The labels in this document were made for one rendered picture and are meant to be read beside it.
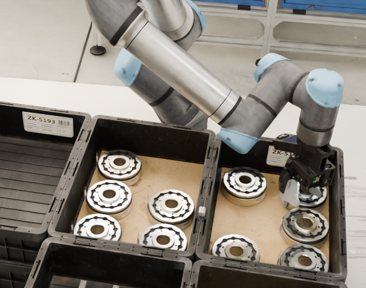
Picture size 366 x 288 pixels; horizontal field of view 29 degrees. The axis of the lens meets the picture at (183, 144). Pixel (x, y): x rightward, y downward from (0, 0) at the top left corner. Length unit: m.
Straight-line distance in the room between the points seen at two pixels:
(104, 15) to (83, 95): 0.77
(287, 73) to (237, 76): 2.03
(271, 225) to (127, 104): 0.70
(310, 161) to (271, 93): 0.18
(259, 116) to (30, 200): 0.57
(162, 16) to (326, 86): 0.47
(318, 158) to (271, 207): 0.22
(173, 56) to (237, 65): 2.15
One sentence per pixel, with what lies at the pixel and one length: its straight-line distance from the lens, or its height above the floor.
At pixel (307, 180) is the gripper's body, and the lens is 1.55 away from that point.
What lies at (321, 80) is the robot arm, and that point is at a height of 1.20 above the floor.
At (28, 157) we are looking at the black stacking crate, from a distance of 1.79.
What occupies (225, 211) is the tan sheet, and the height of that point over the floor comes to 0.83.
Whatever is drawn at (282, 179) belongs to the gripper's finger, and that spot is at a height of 0.93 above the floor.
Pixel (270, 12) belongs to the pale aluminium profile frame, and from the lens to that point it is 3.46.
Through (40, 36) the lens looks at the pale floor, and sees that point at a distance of 3.78.
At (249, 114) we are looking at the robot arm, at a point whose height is 1.11.
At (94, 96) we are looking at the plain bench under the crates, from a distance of 2.18.
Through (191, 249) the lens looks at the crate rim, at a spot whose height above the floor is 0.93.
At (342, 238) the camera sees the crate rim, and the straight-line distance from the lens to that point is 1.51.
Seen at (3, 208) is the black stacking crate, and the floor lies 0.83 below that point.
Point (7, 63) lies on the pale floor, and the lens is 3.59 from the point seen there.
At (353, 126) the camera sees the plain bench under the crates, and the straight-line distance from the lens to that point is 2.18.
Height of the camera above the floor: 2.01
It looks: 41 degrees down
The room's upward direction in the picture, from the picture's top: 4 degrees clockwise
